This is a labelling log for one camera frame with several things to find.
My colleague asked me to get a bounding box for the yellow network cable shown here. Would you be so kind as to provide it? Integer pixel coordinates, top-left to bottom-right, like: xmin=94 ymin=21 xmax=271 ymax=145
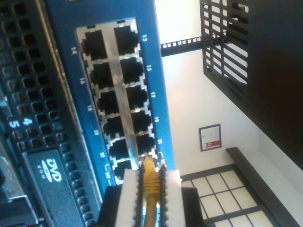
xmin=139 ymin=152 xmax=166 ymax=227

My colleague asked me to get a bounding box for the black grid window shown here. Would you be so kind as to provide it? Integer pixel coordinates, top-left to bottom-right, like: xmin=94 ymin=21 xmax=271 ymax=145
xmin=181 ymin=164 xmax=285 ymax=227

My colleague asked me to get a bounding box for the framed certificate red ribbon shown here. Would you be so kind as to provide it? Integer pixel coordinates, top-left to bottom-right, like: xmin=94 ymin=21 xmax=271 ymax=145
xmin=198 ymin=123 xmax=222 ymax=152

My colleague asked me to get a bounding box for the black rack server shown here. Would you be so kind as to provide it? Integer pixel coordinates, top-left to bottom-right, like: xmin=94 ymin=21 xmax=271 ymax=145
xmin=0 ymin=0 xmax=105 ymax=227

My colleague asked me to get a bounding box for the black vented rack panel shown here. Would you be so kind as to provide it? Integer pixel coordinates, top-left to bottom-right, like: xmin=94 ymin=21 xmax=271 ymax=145
xmin=200 ymin=0 xmax=303 ymax=171

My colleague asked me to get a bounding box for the black wall beam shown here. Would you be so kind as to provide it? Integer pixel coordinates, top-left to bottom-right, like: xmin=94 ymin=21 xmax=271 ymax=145
xmin=226 ymin=147 xmax=301 ymax=227

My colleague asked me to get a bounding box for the blue network switch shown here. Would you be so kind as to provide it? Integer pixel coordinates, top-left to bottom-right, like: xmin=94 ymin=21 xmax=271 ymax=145
xmin=45 ymin=0 xmax=177 ymax=197

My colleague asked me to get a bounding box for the black rack post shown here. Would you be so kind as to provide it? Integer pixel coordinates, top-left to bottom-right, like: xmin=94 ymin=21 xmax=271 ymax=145
xmin=160 ymin=36 xmax=204 ymax=57

